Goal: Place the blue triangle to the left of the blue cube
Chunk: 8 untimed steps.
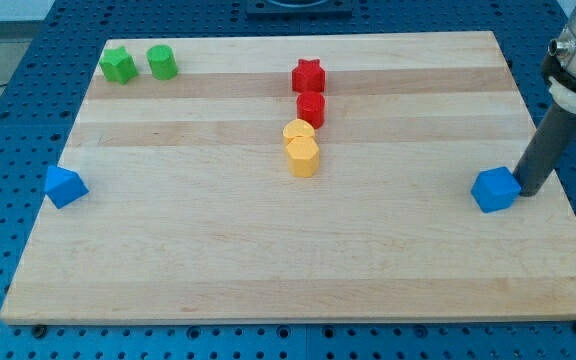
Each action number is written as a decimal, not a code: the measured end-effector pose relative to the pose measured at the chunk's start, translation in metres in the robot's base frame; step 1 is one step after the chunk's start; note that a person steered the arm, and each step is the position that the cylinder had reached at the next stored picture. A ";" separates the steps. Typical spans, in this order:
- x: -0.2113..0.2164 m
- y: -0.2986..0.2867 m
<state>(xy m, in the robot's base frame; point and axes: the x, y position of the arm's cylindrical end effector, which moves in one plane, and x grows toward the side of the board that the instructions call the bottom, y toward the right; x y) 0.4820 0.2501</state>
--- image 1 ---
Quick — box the blue triangle block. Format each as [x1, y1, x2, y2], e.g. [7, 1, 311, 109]
[44, 165, 89, 209]

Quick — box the blue cube block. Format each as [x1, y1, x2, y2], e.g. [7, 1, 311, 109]
[471, 167, 521, 213]

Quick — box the wooden board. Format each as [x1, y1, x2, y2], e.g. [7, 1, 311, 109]
[0, 31, 576, 325]

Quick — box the yellow hexagon block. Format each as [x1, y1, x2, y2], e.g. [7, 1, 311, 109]
[285, 137, 320, 178]

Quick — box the yellow heart block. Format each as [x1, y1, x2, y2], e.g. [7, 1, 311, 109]
[282, 118, 315, 145]

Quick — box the red cylinder block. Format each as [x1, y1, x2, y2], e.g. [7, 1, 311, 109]
[296, 91, 326, 129]

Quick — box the red star block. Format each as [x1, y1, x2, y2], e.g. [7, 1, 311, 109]
[291, 59, 326, 93]

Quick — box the green cylinder block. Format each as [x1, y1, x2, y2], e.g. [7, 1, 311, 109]
[146, 45, 178, 80]

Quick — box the green star block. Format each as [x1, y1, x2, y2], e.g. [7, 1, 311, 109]
[99, 46, 138, 84]

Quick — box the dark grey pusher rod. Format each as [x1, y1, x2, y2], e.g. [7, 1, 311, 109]
[513, 103, 576, 197]

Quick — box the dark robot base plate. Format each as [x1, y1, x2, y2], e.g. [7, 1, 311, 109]
[243, 0, 354, 17]

